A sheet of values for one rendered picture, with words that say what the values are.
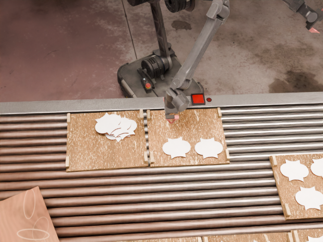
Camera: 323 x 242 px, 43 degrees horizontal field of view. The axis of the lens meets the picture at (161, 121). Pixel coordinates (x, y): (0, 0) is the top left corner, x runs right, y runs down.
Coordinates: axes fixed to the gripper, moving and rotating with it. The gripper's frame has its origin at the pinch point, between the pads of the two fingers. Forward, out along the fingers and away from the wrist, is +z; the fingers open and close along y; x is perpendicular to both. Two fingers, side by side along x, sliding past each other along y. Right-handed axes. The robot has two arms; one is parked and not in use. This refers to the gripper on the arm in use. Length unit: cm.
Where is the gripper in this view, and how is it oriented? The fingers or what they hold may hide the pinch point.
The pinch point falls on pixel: (170, 114)
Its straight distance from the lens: 217.2
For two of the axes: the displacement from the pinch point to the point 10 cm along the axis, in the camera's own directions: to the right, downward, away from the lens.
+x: -10.0, 0.6, -0.7
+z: -0.2, 5.8, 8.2
